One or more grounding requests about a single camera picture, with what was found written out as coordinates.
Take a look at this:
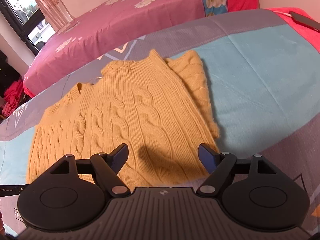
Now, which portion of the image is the mustard cable-knit sweater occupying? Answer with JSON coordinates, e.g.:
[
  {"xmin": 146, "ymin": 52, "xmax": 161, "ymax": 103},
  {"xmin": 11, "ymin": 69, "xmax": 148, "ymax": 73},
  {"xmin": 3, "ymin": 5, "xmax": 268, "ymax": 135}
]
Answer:
[{"xmin": 26, "ymin": 50, "xmax": 219, "ymax": 189}]

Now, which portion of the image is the red clothes pile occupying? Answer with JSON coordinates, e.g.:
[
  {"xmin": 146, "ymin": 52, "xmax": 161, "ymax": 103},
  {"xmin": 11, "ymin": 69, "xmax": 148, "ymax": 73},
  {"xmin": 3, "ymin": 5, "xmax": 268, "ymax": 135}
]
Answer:
[{"xmin": 1, "ymin": 78, "xmax": 24, "ymax": 119}]

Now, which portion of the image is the grey and teal bedspread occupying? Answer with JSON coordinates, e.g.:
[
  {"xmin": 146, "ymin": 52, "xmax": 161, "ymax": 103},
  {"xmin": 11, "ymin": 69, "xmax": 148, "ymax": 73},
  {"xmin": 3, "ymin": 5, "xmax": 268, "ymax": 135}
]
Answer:
[{"xmin": 1, "ymin": 9, "xmax": 319, "ymax": 233}]

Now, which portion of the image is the black smartphone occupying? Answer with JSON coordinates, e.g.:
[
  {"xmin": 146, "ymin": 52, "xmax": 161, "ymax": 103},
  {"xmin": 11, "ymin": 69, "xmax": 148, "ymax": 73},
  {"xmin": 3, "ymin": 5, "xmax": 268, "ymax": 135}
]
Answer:
[{"xmin": 289, "ymin": 11, "xmax": 320, "ymax": 32}]

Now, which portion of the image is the pink lace curtain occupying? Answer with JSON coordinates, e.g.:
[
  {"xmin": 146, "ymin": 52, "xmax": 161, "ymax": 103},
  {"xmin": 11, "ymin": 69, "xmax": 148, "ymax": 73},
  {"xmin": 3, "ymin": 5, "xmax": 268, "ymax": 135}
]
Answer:
[{"xmin": 35, "ymin": 0, "xmax": 74, "ymax": 30}]

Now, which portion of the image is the pink floral quilt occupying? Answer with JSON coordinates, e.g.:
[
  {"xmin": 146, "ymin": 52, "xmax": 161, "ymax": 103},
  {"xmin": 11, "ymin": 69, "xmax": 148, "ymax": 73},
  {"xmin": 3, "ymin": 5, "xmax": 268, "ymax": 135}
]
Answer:
[{"xmin": 23, "ymin": 0, "xmax": 228, "ymax": 97}]

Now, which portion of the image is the dark framed window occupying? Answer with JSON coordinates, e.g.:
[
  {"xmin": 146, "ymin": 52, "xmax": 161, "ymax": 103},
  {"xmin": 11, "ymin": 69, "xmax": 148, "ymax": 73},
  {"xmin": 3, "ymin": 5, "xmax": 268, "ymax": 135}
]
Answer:
[{"xmin": 1, "ymin": 0, "xmax": 55, "ymax": 55}]

